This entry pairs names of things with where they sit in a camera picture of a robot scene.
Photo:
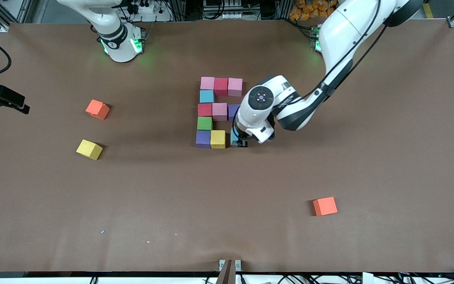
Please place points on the pink foam block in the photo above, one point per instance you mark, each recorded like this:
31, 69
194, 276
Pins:
235, 86
219, 111
207, 83

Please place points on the purple foam block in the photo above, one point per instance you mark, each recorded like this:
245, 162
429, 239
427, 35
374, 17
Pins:
203, 139
233, 111

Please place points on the brown paper table cover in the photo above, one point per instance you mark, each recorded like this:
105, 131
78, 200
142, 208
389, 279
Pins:
227, 221

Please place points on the orange foam block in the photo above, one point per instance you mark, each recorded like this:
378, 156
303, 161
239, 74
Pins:
97, 110
325, 206

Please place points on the yellow foam block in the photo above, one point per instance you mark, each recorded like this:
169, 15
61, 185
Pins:
88, 148
218, 139

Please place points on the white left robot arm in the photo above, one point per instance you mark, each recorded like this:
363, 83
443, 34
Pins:
329, 51

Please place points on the orange lumpy bag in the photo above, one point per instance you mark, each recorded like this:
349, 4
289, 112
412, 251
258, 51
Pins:
309, 10

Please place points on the cyan foam block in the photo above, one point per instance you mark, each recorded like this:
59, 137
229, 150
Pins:
233, 139
206, 96

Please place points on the white power strip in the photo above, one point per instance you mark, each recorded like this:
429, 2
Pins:
154, 10

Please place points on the grey electronics box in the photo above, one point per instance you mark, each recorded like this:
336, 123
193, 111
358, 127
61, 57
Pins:
231, 15

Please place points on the green foam block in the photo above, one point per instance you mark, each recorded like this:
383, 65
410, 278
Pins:
205, 123

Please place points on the red foam block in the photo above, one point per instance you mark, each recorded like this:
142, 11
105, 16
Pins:
221, 86
204, 109

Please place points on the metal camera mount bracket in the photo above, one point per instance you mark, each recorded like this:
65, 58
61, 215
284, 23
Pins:
230, 272

